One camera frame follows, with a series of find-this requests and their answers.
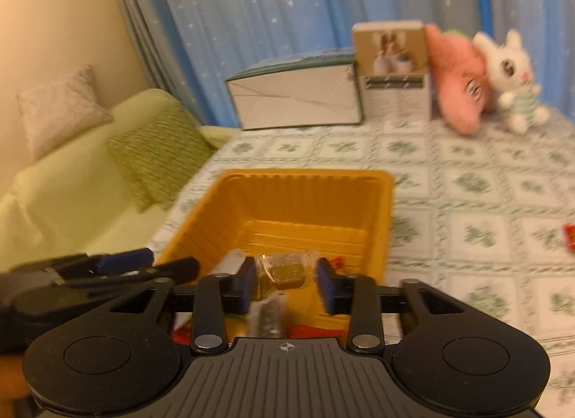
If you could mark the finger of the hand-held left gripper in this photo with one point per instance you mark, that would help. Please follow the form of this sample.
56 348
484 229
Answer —
177 269
125 260

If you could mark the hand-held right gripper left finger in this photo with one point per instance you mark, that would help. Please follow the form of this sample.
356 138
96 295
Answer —
248 285

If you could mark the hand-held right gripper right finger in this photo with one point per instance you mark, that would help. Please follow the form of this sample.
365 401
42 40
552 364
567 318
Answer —
324 287

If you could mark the white clear snack packet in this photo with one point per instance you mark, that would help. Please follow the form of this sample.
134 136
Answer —
227 263

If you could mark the clear packet with black print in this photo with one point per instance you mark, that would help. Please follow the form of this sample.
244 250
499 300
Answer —
268 314

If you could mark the gold snack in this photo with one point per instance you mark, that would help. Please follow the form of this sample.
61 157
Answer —
285 270

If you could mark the orange plastic tray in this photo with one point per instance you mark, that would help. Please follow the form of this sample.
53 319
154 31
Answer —
292 207

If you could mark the light green sofa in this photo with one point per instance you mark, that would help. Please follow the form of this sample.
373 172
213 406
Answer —
58 207

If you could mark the green patterned cushion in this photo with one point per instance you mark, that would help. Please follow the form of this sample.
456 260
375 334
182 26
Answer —
159 153

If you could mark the beige cushion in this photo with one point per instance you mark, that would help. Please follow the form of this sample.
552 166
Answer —
58 110

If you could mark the green floral tablecloth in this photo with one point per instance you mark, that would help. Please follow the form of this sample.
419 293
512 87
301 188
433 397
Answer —
471 184

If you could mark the flat white box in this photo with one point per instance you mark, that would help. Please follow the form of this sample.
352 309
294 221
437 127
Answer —
296 94

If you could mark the brown cardboard box with photo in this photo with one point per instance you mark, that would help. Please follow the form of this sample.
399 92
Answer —
393 72

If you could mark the pink star plush toy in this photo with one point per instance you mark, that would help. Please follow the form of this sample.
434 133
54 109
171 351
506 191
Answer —
458 81

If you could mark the red-orange foil candy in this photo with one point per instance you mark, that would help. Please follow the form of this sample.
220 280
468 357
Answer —
569 238

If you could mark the white rabbit plush toy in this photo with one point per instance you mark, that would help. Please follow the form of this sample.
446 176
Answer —
512 81

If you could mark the blue star curtain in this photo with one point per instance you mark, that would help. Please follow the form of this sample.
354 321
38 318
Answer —
269 4

